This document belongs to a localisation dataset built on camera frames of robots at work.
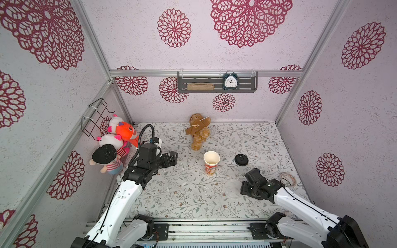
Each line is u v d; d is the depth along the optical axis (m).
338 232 0.44
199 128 1.05
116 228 0.40
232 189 0.88
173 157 0.69
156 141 0.68
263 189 0.61
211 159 0.86
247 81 0.90
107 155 0.76
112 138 0.85
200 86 0.88
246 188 0.76
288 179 0.92
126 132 0.88
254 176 0.65
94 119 0.77
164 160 0.67
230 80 0.90
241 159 0.99
